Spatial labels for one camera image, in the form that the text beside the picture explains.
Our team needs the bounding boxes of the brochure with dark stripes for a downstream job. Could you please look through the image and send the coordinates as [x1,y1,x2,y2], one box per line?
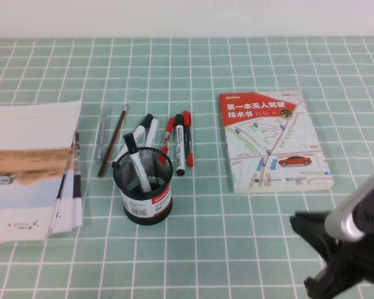
[69,124,83,200]

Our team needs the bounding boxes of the all-white marker pen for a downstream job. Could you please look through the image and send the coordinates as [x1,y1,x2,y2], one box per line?
[143,118,159,149]

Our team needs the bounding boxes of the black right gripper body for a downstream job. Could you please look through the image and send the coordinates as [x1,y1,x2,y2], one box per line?
[314,227,374,299]

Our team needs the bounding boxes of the red and black pen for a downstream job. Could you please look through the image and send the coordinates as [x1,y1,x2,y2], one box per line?
[183,110,194,168]

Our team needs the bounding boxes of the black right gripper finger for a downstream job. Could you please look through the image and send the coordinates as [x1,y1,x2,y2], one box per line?
[304,267,334,297]
[289,212,337,265]

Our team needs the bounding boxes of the red gel pen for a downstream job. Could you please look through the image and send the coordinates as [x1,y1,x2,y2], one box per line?
[158,116,175,163]

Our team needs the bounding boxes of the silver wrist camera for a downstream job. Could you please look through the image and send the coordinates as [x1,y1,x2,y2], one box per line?
[324,169,374,242]

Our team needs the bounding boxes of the black mesh pen holder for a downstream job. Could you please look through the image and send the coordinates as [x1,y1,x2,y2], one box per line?
[111,147,174,225]

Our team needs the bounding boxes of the stack of brochures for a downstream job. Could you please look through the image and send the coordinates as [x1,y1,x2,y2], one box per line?
[0,100,82,246]

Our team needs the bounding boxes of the white marker with black cap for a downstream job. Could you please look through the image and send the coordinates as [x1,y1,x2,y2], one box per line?
[111,113,154,169]
[123,132,153,192]
[175,113,187,176]

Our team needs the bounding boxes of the white brochure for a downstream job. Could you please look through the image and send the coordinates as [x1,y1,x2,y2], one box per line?
[48,174,84,234]

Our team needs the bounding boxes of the red and black pencil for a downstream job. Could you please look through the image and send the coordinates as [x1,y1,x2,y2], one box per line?
[97,104,130,179]

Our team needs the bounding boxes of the red map-cover book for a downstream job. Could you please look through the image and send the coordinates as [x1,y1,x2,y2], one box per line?
[218,90,335,194]

